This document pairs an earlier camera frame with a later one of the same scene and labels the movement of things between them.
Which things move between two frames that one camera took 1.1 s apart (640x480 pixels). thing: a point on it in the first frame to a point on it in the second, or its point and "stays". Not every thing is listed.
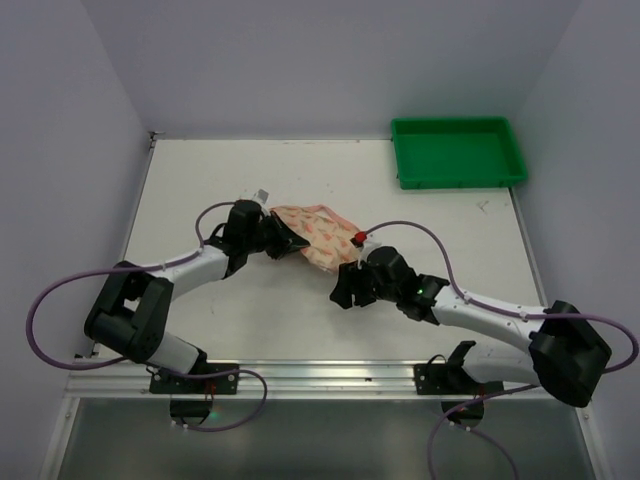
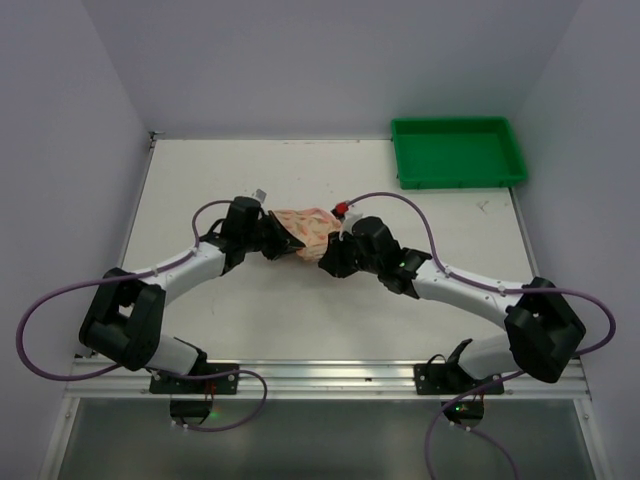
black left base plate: (225, 384) stays
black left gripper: (273, 236) stays
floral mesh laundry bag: (329, 237) stays
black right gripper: (358, 286) to (335, 256)
